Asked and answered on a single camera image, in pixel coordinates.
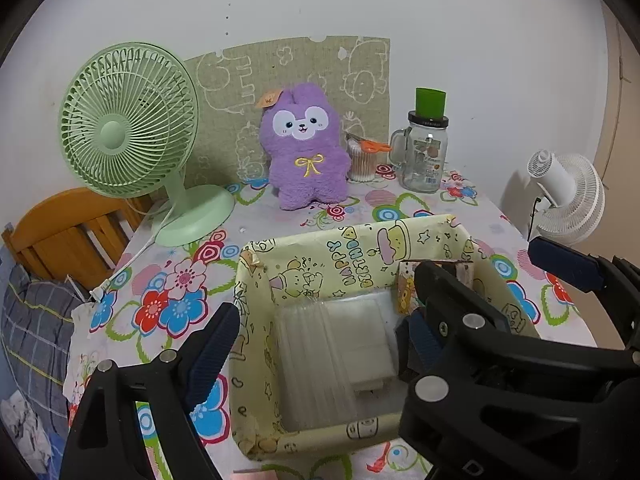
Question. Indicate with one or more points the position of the plaid grey bedding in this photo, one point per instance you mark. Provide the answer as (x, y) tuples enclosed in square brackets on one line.
[(35, 320)]

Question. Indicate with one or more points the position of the yellow cartoon snack packet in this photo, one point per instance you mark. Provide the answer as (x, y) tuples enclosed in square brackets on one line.
[(406, 292)]

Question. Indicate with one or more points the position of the purple plush toy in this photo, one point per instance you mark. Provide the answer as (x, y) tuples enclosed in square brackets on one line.
[(305, 180)]

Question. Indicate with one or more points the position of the yellow cartoon box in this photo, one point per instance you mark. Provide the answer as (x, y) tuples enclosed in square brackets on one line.
[(320, 260)]

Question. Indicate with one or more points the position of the cotton swab jar orange lid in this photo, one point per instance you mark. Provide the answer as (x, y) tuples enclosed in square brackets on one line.
[(361, 165)]

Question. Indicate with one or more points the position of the clear plastic bags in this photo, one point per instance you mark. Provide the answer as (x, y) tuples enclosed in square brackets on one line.
[(305, 360)]

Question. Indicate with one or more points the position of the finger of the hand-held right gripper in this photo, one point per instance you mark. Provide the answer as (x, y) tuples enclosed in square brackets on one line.
[(480, 340), (565, 265)]

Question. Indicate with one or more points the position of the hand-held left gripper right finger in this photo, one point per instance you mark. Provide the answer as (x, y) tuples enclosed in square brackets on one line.
[(424, 340)]

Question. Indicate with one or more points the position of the white patterned cloth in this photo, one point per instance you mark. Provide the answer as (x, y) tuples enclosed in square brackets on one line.
[(22, 425)]

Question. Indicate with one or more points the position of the floral tablecloth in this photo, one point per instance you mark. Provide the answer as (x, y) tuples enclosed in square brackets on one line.
[(165, 280)]

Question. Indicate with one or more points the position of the green plastic cup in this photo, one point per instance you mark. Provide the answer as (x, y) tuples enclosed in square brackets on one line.
[(431, 102)]

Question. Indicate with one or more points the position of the green desk fan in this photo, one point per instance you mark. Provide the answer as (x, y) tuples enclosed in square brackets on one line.
[(112, 135)]

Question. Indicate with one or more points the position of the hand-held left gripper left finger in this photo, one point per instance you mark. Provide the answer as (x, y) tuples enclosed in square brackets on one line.
[(210, 355)]

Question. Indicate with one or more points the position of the white standing fan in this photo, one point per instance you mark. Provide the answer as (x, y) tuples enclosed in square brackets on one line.
[(575, 195)]

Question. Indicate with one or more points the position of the cartoon print cardboard panel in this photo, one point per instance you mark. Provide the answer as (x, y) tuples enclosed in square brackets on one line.
[(225, 85)]

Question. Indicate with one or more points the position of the beige door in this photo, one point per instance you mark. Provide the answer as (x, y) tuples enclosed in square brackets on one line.
[(622, 110)]

